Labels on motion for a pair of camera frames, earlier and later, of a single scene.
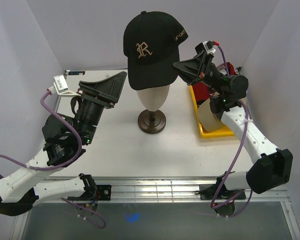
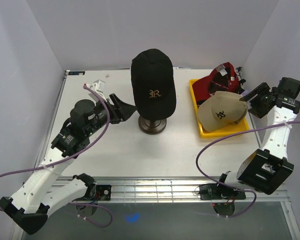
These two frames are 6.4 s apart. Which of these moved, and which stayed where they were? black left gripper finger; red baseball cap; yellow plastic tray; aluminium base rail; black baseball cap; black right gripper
Moved: black left gripper finger; black right gripper; black baseball cap
Stayed: yellow plastic tray; red baseball cap; aluminium base rail
